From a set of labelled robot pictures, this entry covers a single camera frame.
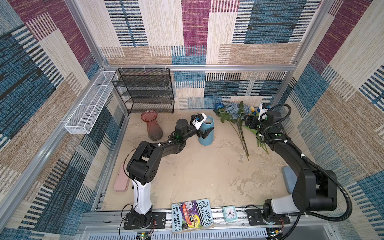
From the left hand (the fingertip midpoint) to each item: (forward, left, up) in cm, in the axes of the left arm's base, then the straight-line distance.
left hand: (208, 119), depth 88 cm
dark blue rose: (+24, -11, -16) cm, 31 cm away
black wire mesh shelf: (+31, +43, -2) cm, 53 cm away
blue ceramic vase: (-4, 0, 0) cm, 4 cm away
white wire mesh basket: (-11, +61, +13) cm, 63 cm away
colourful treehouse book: (-45, +10, -19) cm, 50 cm away
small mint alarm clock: (-45, -8, -19) cm, 50 cm away
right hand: (-1, -24, +1) cm, 24 cm away
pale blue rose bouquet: (+15, -21, -11) cm, 28 cm away
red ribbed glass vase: (0, +33, -12) cm, 35 cm away
